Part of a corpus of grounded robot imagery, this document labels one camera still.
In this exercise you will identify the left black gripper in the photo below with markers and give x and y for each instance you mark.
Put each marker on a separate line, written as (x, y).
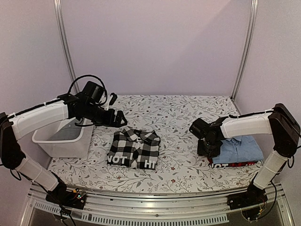
(109, 122)

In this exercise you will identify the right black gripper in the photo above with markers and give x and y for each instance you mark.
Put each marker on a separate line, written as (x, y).
(201, 152)

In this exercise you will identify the red black shirt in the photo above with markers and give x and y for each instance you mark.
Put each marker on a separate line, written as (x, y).
(227, 165)

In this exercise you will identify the light blue shirt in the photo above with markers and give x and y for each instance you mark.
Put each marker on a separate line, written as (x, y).
(238, 149)

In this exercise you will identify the black white plaid shirt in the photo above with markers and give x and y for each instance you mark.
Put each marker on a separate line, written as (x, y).
(133, 148)

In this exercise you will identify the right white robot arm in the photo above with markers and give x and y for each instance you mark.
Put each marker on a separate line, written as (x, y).
(277, 122)

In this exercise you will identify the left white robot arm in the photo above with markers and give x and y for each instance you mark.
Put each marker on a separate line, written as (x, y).
(67, 106)

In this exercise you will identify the floral white tablecloth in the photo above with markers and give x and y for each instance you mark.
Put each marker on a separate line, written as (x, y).
(179, 168)

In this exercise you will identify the white plastic bin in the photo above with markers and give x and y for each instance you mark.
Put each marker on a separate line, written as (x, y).
(65, 139)

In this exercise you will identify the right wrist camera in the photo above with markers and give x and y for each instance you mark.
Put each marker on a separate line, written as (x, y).
(200, 128)

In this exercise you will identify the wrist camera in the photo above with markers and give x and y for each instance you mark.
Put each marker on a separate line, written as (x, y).
(94, 93)
(200, 128)

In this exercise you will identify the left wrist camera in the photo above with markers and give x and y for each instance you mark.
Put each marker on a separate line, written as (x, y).
(94, 93)

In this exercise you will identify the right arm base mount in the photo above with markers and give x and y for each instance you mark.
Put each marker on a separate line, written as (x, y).
(252, 202)

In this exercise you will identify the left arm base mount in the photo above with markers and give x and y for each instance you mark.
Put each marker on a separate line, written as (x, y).
(74, 198)

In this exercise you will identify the aluminium front rail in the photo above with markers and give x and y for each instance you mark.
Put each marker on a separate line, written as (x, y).
(105, 208)

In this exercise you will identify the left aluminium frame post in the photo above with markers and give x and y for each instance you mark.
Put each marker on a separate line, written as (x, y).
(63, 38)

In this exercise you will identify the aluminium frame post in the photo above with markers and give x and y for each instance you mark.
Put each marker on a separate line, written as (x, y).
(63, 38)
(246, 48)

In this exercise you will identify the right aluminium frame post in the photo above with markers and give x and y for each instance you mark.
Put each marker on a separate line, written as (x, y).
(246, 48)

